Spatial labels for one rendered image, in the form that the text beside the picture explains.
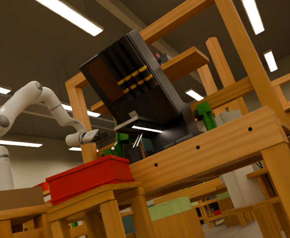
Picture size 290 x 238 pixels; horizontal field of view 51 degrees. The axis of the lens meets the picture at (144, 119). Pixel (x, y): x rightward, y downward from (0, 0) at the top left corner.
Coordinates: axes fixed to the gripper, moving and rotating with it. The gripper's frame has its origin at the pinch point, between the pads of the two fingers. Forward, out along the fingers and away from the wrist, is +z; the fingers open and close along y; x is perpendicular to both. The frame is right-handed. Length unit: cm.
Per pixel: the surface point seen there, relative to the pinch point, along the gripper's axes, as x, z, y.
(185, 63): -15, 53, 45
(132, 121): -20, 43, -20
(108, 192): -22, 53, -68
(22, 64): 19, -434, 342
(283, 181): -1, 110, -47
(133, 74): -38, 46, -5
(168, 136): 8.0, 44.6, -0.2
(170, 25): -33, 42, 74
